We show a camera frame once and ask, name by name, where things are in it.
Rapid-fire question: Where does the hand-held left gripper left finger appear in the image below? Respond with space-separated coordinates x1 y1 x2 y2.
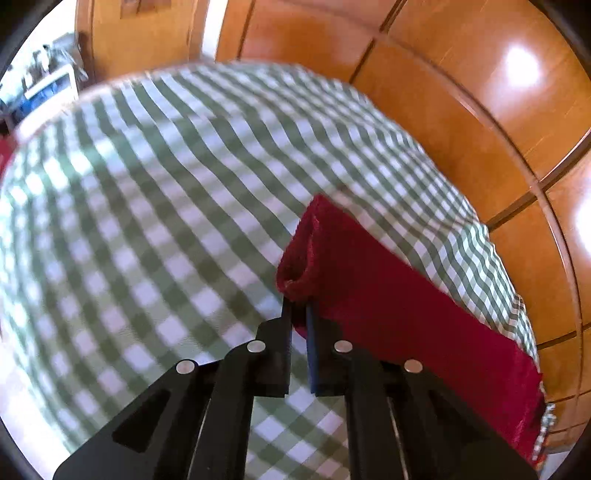
53 299 293 480

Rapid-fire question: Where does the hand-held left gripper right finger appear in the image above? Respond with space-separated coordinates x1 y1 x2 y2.
305 304 539 480

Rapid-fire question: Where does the red cloth garment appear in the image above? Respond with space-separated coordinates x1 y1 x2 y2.
276 194 544 457

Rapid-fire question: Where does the green white checked bedsheet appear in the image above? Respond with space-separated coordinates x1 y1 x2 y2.
0 62 555 480

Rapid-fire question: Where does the wooden wardrobe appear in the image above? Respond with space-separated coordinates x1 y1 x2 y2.
215 0 591 453

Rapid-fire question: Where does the dark red fabric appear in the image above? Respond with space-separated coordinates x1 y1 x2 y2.
0 136 19 178

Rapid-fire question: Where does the wooden door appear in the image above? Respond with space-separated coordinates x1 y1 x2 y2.
75 0 209 86

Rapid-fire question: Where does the white and blue box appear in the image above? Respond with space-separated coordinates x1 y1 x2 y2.
23 62 79 101

